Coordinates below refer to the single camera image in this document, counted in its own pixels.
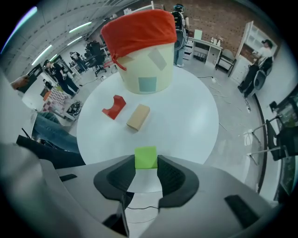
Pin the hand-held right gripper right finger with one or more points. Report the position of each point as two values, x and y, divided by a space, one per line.
179 183

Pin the white desk with drawers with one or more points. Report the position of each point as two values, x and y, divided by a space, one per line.
205 50

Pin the orange block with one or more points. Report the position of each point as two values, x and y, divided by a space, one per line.
138 117

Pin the white hutch cabinet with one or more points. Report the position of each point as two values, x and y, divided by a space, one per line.
246 37

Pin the black metal-frame chair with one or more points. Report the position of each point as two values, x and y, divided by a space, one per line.
281 141

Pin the round white table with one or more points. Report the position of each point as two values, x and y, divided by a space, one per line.
181 120

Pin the grey armchair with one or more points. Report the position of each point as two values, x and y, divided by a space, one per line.
227 61

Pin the black-framed window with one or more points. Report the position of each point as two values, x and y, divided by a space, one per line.
291 181

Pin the cream board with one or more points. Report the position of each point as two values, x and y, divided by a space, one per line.
198 35

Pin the cream bucket with red liner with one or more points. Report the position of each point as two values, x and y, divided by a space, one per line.
144 46

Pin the black equipment bundle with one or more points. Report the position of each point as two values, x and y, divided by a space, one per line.
74 108

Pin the black swivel office chair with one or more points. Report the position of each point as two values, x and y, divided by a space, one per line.
96 58

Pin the person's jeans leg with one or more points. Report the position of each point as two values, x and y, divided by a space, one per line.
53 130

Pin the white power strip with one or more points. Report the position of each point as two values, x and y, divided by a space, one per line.
214 80

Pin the small white bottle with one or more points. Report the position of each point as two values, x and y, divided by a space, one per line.
213 40
219 41

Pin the green block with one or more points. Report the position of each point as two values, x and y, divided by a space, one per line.
146 156

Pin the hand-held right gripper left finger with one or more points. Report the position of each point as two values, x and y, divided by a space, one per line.
111 181

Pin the green box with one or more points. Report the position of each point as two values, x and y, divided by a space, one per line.
59 88

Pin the red checkered box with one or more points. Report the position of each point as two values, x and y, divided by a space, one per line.
57 102

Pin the red arch block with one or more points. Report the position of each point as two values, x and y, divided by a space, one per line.
114 108

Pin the orange box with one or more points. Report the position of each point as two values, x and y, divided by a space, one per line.
46 95

